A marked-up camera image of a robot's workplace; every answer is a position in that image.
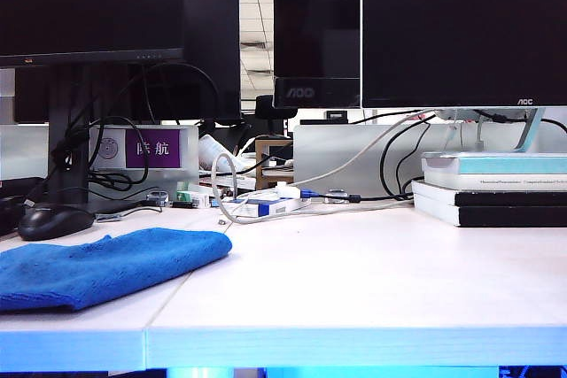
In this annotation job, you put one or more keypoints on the small black desk device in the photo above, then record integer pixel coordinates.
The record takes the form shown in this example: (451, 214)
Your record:
(337, 115)

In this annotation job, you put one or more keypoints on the wooden shelf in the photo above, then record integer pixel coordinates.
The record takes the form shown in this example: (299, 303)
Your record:
(261, 165)

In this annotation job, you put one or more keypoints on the blue microfiber rag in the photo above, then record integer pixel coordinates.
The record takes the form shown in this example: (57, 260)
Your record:
(111, 267)

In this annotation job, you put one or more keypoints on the black book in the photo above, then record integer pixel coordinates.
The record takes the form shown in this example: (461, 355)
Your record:
(509, 216)
(509, 198)

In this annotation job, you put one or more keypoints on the name sign with purple label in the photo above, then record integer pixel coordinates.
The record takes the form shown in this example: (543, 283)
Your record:
(153, 148)

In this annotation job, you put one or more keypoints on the small black usb stick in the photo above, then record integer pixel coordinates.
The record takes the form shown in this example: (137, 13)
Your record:
(182, 204)

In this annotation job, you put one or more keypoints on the green and white box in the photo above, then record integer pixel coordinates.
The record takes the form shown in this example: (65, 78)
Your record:
(190, 197)

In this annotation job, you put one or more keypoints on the AOC monitor rear side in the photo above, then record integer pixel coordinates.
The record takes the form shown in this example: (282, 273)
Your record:
(314, 28)

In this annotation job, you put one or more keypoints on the flat grey metal piece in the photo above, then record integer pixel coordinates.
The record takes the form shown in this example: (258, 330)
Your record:
(108, 217)

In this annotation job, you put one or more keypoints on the black office chair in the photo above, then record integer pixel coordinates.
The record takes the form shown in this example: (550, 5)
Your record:
(270, 108)

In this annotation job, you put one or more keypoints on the chrome metal clip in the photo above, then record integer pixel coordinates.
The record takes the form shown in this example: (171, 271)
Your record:
(336, 195)

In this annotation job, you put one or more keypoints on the white adapter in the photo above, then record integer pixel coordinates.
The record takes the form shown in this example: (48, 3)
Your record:
(288, 190)

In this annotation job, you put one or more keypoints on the blue VGA connector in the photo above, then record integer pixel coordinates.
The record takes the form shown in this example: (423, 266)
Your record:
(310, 194)

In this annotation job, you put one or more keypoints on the white and blue box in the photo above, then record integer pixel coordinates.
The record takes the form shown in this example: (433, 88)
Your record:
(266, 209)

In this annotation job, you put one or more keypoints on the white plastic bottle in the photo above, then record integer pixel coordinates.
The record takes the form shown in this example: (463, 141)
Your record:
(217, 150)

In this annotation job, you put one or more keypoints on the grey desk partition panel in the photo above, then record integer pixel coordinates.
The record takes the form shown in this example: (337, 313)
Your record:
(22, 152)
(328, 143)

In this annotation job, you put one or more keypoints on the large black AOC monitor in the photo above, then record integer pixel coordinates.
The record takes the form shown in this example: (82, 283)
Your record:
(465, 28)

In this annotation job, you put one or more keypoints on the silver monitor stand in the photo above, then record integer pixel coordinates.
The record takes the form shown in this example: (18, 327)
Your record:
(530, 130)

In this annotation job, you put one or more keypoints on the black keyboard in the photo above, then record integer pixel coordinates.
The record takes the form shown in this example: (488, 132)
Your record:
(10, 214)

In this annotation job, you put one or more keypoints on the black computer mouse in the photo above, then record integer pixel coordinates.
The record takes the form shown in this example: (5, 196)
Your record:
(53, 221)

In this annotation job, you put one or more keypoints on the plain black monitor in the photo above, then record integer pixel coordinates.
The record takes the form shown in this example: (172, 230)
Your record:
(212, 19)

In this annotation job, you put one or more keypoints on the white neuroscience book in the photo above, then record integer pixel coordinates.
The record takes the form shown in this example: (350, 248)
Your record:
(465, 181)

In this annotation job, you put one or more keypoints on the small silver clip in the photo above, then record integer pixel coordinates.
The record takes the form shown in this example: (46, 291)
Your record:
(157, 198)

